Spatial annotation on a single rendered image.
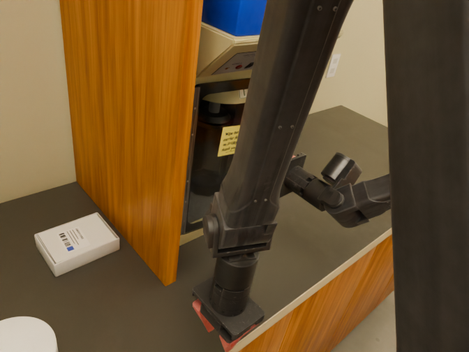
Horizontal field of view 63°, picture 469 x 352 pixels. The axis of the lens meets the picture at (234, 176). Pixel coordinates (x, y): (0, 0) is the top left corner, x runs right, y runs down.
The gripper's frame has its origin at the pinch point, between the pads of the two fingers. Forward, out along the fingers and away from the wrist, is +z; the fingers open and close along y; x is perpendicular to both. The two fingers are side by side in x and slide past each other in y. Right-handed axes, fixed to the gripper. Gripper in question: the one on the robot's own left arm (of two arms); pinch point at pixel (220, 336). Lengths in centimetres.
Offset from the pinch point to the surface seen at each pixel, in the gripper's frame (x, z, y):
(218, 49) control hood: -13.9, -38.6, 25.0
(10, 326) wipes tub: 25.3, 1.0, 21.4
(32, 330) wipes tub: 23.0, 1.0, 18.8
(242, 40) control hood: -15.9, -41.1, 21.6
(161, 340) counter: 1.9, 15.8, 13.4
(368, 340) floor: -119, 109, 1
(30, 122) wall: 3, -5, 76
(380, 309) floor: -142, 109, 7
